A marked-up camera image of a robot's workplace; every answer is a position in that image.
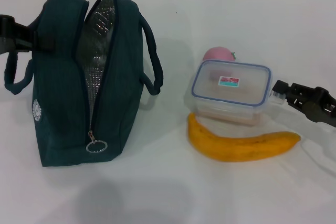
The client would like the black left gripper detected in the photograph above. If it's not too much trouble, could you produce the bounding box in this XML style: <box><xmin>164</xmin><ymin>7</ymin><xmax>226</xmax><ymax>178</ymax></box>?
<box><xmin>0</xmin><ymin>15</ymin><xmax>57</xmax><ymax>55</ymax></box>

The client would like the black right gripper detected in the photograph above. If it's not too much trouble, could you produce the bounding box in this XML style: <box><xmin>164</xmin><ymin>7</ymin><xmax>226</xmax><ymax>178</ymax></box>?
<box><xmin>272</xmin><ymin>79</ymin><xmax>336</xmax><ymax>130</ymax></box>

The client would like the dark teal insulated lunch bag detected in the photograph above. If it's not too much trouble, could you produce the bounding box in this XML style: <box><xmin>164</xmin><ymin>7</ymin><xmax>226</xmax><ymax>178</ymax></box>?
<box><xmin>4</xmin><ymin>0</ymin><xmax>164</xmax><ymax>167</ymax></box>

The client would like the clear food container blue seal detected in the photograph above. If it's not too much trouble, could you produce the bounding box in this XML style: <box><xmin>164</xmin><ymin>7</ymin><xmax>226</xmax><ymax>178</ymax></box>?
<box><xmin>189</xmin><ymin>59</ymin><xmax>286</xmax><ymax>126</ymax></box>

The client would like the yellow banana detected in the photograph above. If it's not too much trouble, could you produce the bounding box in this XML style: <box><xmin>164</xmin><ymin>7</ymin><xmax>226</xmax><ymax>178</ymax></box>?
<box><xmin>186</xmin><ymin>112</ymin><xmax>302</xmax><ymax>162</ymax></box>

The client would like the pink toy peach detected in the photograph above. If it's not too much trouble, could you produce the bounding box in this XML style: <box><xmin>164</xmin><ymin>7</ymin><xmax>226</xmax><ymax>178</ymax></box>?
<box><xmin>202</xmin><ymin>47</ymin><xmax>237</xmax><ymax>63</ymax></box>

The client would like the metal zipper pull ring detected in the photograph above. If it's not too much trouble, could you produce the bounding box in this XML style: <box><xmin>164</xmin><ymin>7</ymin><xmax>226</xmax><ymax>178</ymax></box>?
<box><xmin>86</xmin><ymin>130</ymin><xmax>109</xmax><ymax>154</ymax></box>

